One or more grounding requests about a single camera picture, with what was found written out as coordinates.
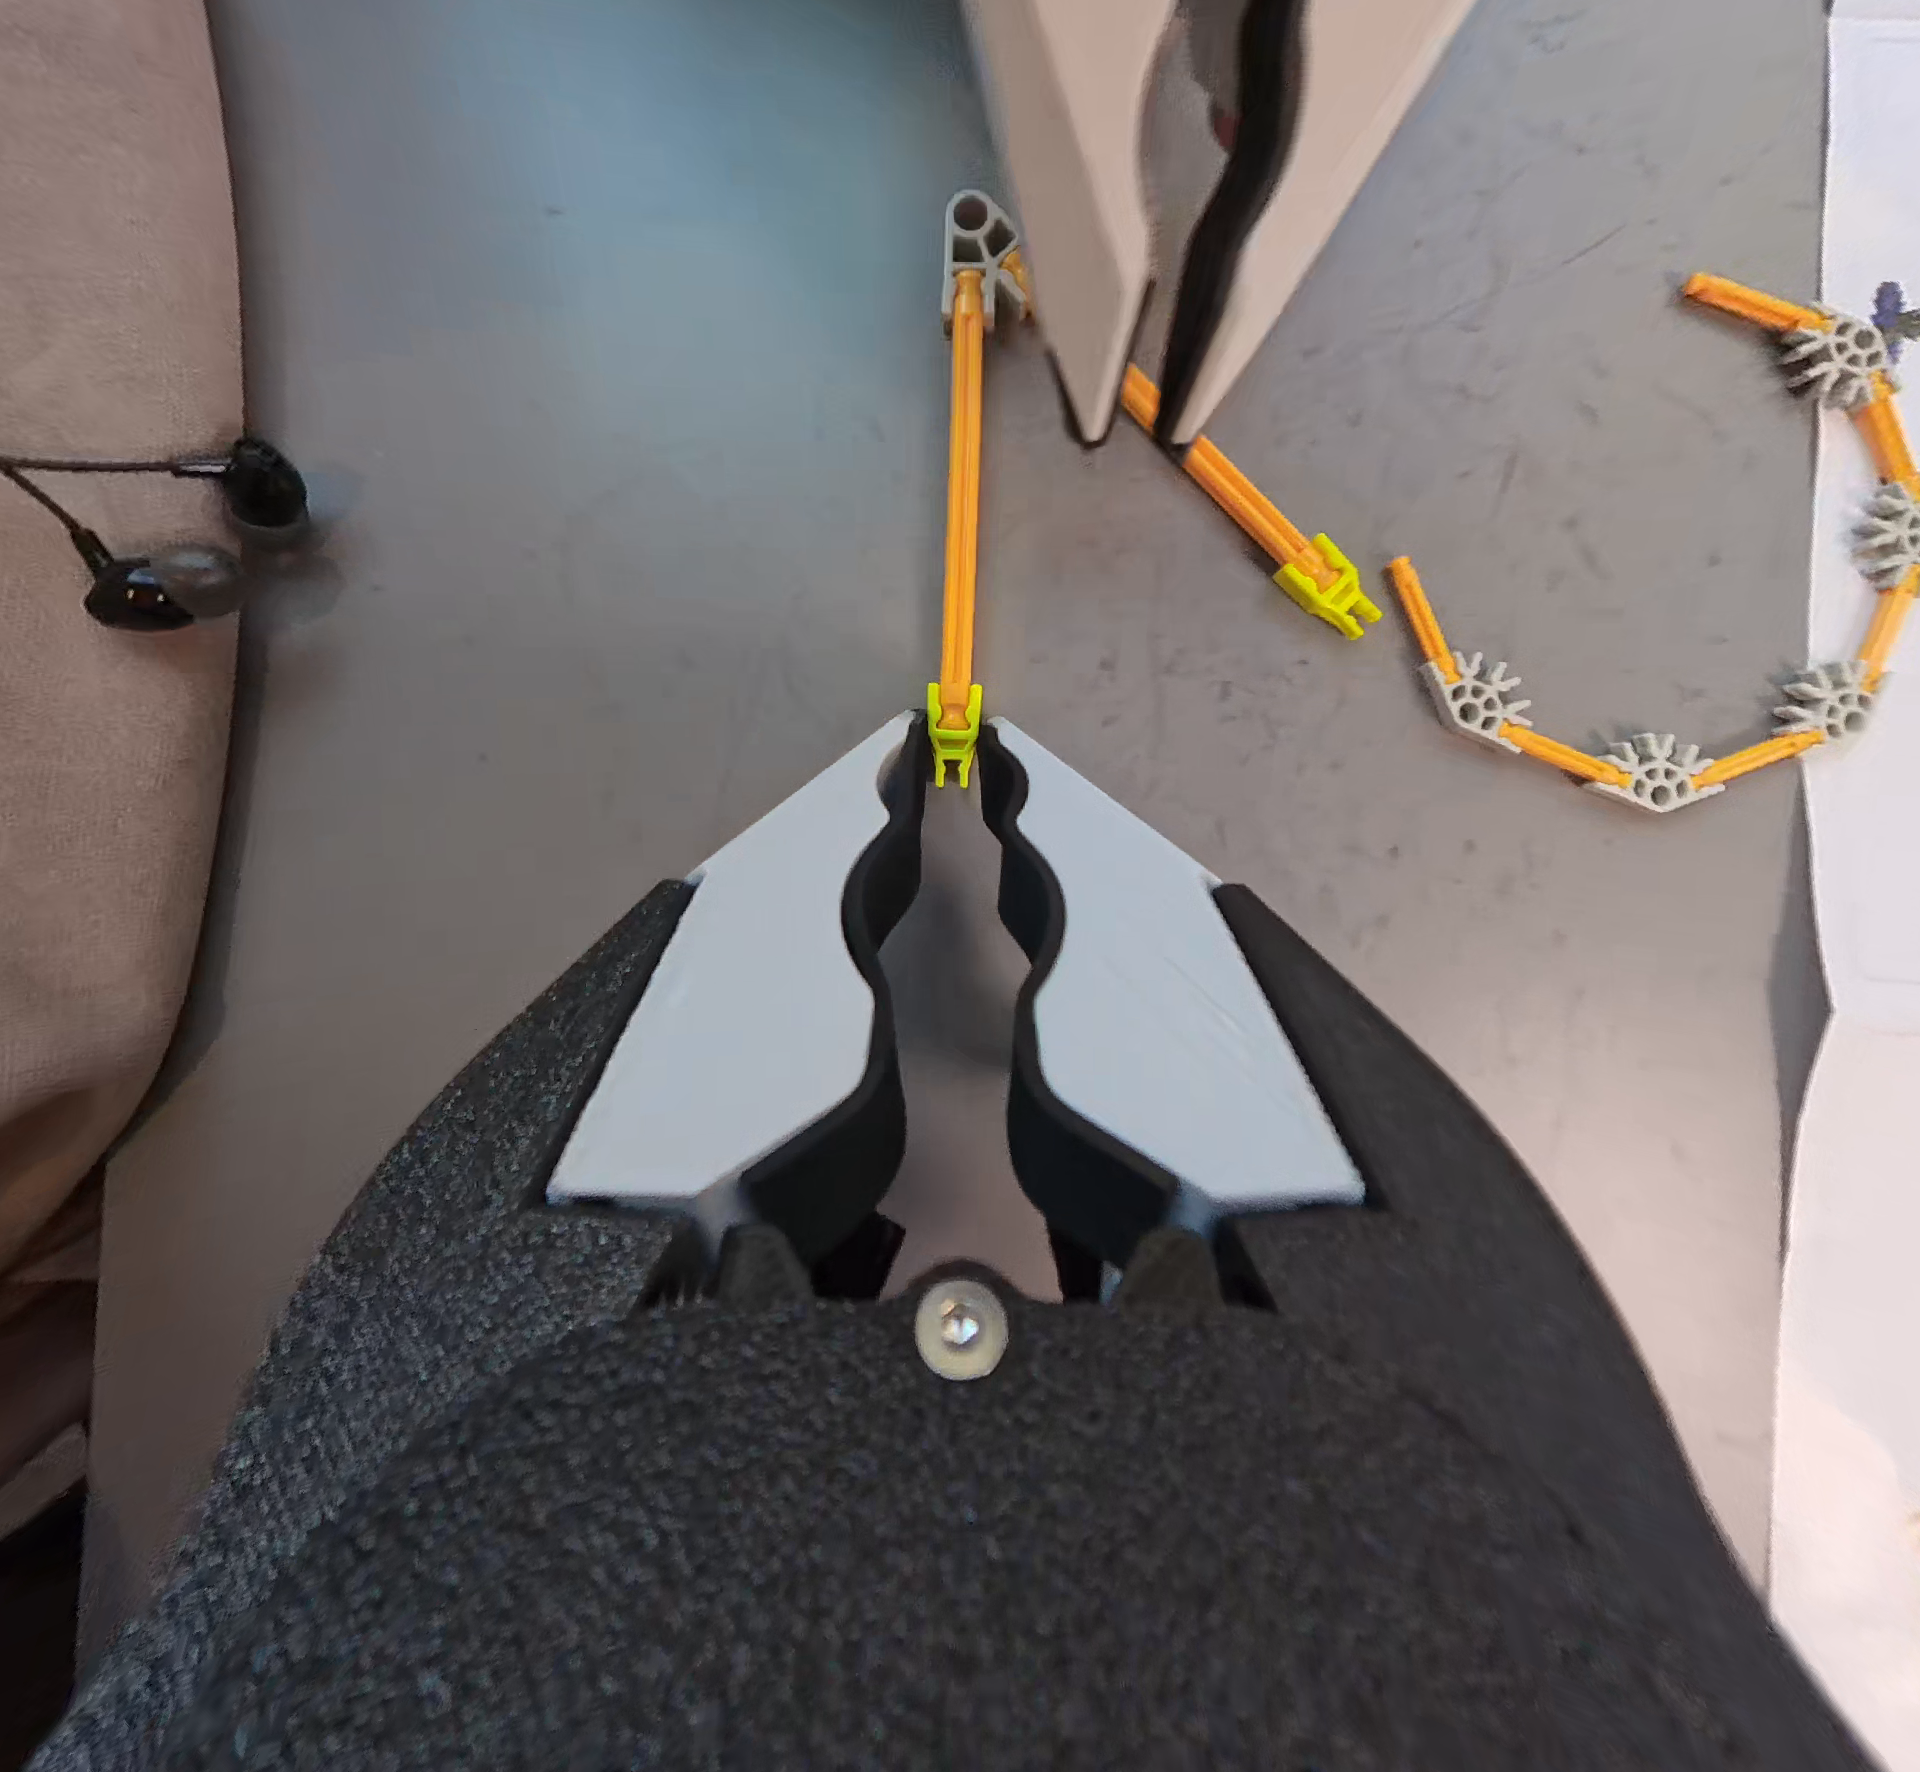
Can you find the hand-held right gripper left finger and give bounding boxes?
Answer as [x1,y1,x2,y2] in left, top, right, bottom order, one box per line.
[545,711,924,1301]

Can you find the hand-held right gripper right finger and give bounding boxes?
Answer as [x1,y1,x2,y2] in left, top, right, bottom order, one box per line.
[979,716,1370,1305]

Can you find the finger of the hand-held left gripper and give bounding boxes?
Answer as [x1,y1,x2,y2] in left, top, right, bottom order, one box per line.
[937,0,1182,444]
[1159,0,1526,444]

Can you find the grey wedge connector piece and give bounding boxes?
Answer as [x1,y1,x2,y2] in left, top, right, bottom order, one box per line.
[940,189,1034,320]

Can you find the long yellow rod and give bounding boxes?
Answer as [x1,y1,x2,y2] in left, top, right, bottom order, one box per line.
[937,272,987,695]
[997,249,1320,576]

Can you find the white building instruction sheet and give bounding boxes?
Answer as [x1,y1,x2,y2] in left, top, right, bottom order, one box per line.
[1771,0,1920,1772]

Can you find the black wired earphones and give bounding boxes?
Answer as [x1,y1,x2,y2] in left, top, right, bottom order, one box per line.
[0,437,311,634]

